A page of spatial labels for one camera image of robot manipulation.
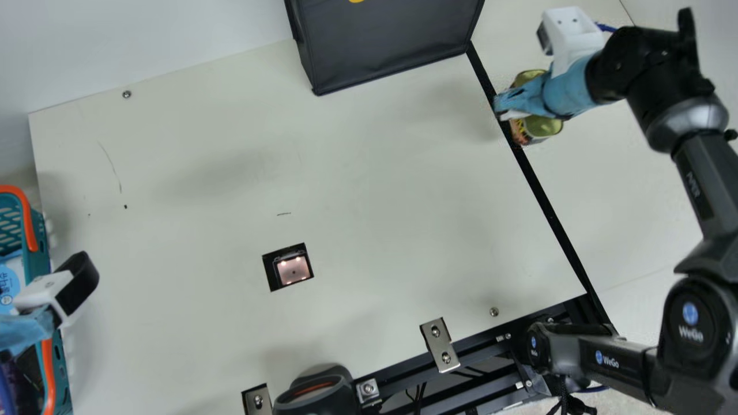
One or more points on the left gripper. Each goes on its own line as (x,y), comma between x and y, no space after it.
(20,337)

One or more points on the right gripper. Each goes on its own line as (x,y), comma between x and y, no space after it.
(562,92)

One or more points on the gold rectangular tin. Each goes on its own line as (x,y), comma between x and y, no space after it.
(542,129)

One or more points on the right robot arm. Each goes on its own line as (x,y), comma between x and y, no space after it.
(709,190)

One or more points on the teal shopping basket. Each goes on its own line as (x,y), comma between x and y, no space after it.
(14,230)

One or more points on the small square scanner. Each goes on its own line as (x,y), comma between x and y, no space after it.
(291,270)

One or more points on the light blue package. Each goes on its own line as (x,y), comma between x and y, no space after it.
(8,285)

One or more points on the black strip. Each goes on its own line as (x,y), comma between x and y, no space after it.
(539,190)

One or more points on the dark grey bag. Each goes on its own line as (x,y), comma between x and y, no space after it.
(386,40)

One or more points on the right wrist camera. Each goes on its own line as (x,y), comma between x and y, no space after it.
(571,29)

